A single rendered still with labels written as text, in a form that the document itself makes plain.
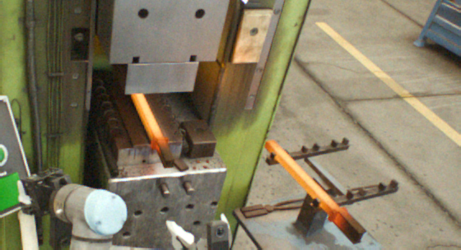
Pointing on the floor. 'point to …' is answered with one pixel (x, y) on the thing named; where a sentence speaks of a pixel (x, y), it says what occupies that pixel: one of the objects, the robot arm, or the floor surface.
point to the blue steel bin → (444, 22)
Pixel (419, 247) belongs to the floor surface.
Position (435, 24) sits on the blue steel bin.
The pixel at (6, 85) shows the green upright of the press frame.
